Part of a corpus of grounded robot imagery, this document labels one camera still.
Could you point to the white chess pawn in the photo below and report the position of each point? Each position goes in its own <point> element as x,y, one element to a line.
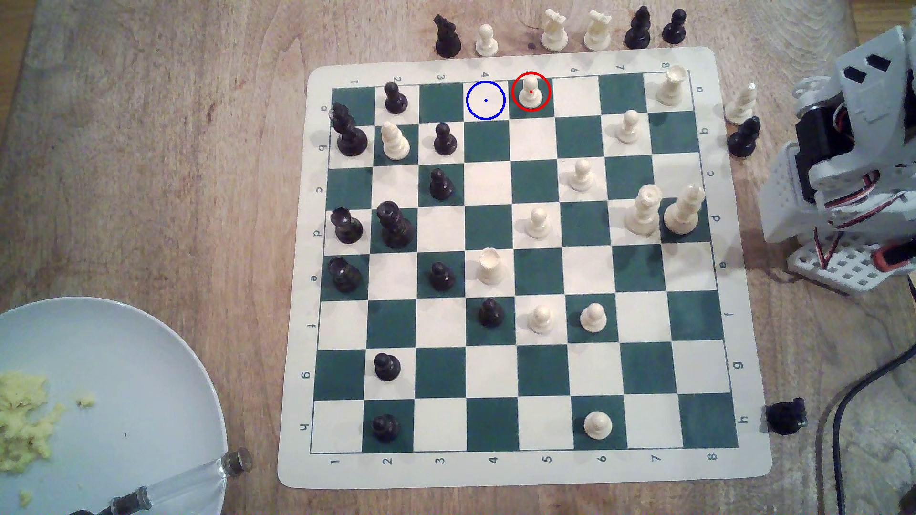
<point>597,426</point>
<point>581,179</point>
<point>530,96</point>
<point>486,44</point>
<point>537,226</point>
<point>629,130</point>
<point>542,322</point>
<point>593,320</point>

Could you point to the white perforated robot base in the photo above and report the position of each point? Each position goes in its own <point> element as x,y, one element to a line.
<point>848,268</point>

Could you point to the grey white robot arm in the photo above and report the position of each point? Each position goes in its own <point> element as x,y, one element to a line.
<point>881,79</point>

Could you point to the black chess pawn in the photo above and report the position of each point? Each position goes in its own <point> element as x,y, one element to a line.
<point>385,428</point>
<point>674,30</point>
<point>441,187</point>
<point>396,101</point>
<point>387,367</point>
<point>491,315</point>
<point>445,142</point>
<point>442,279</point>
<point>743,141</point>

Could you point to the white chess bishop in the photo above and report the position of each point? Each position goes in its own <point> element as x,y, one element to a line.
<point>395,145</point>
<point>741,107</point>

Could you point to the white chess king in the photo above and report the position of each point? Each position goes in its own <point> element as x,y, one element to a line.
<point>682,216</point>

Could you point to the white chess queen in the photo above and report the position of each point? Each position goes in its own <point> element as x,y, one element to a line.
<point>643,216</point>

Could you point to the white chess rook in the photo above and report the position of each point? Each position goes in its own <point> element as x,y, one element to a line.
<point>490,270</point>
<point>670,90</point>

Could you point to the black chess bishop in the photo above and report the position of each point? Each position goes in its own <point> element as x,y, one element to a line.
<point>637,34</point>

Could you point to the black chess knight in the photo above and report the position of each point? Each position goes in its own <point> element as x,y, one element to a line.
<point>786,418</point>
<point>448,41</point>

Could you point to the white chess knight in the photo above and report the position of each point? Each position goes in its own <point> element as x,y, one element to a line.
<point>597,34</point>
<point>554,34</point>

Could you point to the green white chess board mat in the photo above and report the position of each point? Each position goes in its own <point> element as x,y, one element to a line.
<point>486,372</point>

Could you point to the black chess queen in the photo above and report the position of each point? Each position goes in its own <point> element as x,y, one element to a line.
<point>396,230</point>

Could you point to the black chess king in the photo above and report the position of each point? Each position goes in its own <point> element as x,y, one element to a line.
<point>350,139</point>

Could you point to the red and black clamp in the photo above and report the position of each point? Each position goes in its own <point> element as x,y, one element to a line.
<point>896,257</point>

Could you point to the light grey plate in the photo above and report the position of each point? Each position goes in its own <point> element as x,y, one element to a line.
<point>136,386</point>

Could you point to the small yellow food crumb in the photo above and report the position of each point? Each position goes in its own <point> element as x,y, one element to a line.
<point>86,400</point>
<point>25,498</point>

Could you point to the yellow food clump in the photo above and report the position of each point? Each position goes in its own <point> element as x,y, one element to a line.
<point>25,422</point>

